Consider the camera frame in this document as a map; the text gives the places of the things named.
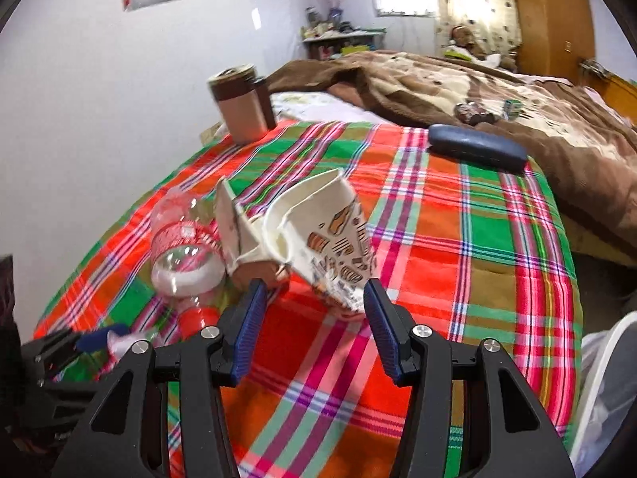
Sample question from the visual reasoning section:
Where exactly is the clear bottle with red label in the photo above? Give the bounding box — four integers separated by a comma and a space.
149, 186, 230, 339

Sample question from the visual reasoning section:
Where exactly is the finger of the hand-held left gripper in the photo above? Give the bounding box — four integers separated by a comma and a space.
22, 323, 133, 384

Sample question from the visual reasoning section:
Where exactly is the beige and brown mug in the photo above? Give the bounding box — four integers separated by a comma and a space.
207, 64, 277, 144

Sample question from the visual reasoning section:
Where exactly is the wooden wardrobe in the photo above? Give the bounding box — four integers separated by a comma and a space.
508, 0, 598, 78

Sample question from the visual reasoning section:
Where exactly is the dark blue glasses case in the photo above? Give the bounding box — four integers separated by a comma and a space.
428, 123, 528, 174

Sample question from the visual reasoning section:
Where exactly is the brown fleece blanket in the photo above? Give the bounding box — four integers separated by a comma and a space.
266, 50, 637, 264

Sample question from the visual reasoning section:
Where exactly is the colourful plaid cloth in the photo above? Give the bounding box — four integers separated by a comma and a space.
34, 119, 583, 478

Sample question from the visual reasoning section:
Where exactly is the heart patterned curtain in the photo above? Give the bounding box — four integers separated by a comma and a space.
430, 0, 521, 58

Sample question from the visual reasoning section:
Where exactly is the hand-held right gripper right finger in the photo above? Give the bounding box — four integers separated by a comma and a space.
363, 279, 575, 478

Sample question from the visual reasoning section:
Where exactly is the wooden headboard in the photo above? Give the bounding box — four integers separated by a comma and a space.
580, 60, 637, 110

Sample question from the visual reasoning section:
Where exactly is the crushed printed paper cup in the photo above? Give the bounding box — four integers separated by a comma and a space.
261, 168, 376, 320

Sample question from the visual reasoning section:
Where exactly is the white bin with plastic bag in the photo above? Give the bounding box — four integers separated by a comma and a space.
570, 311, 637, 478

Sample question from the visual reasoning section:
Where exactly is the cluttered white shelf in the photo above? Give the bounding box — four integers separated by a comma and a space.
301, 30, 388, 61

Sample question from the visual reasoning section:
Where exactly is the brown teddy bear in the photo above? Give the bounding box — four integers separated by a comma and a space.
445, 25, 486, 58

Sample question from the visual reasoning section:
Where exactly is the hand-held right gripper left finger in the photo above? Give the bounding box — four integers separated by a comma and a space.
57, 279, 270, 478

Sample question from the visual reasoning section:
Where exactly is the white bed sheet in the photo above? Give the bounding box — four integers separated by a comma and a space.
271, 90, 389, 125

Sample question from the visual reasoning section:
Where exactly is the pink red drink carton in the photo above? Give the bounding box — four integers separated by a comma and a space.
102, 331, 160, 366

